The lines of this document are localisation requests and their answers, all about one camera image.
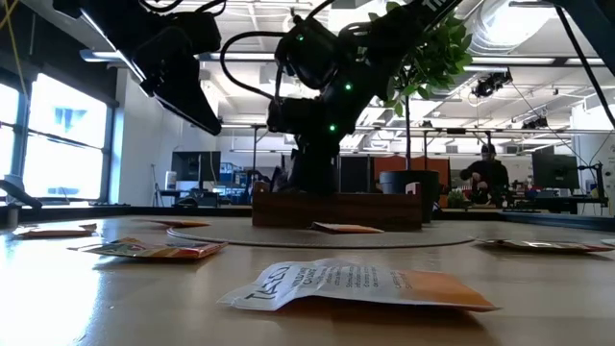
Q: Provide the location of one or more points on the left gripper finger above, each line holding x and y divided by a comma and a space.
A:
182, 91

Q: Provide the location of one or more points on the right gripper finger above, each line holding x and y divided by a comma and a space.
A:
326, 163
302, 163

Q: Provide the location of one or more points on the wooden tea caddy box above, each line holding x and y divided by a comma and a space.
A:
365, 211

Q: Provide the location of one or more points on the white orange Tazo tea packet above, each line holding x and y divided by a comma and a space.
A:
355, 283
346, 228
180, 223
609, 241

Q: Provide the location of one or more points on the yellow red tea packet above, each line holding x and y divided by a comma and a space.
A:
158, 250
57, 232

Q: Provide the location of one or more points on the black tea packet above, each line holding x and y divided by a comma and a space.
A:
543, 245

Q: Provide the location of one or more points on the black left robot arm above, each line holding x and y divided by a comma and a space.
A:
96, 9

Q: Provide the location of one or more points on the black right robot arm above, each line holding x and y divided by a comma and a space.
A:
384, 43

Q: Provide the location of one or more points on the long ceiling light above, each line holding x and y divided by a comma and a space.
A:
514, 61
235, 56
105, 60

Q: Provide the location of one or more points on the green plant in black pot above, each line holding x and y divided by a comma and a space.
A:
394, 180

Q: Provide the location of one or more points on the black computer monitor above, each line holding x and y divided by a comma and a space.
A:
555, 170
196, 165

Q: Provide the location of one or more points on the round grey table mat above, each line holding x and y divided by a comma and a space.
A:
269, 238

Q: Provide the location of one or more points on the orange partition panel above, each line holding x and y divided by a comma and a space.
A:
432, 165

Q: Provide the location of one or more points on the small green plant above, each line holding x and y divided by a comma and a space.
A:
455, 198

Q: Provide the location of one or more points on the person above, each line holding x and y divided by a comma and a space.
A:
487, 175

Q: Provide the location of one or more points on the black office desk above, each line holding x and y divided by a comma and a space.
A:
557, 203

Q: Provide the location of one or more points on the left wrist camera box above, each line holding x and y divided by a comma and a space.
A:
197, 31

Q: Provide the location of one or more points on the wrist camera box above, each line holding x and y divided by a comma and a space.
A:
197, 31
307, 53

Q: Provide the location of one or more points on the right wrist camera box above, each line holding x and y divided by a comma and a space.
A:
307, 53

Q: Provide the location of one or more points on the black ceiling camera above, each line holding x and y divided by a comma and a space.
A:
490, 84
534, 123

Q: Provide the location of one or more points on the white ceiling air duct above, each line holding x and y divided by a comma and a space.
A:
509, 24

